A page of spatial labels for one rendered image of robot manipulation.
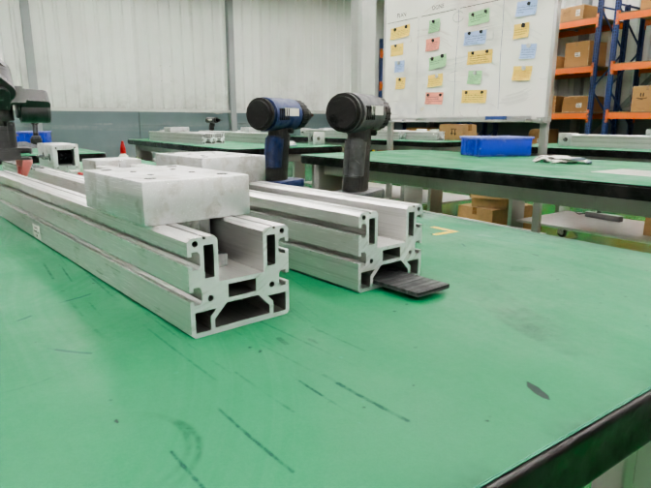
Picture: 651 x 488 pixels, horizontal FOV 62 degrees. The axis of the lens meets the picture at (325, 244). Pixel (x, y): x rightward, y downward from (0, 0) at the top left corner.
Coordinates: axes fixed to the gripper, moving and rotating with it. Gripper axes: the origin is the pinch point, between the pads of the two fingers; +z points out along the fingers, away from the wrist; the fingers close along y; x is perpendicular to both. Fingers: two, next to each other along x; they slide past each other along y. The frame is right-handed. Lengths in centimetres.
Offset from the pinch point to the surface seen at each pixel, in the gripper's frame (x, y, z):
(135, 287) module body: -84, -5, 1
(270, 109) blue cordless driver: -54, 33, -17
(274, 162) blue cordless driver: -51, 35, -7
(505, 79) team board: 66, 295, -40
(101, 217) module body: -76, -5, -5
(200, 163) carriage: -63, 14, -9
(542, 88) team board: 38, 293, -33
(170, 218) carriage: -88, -2, -6
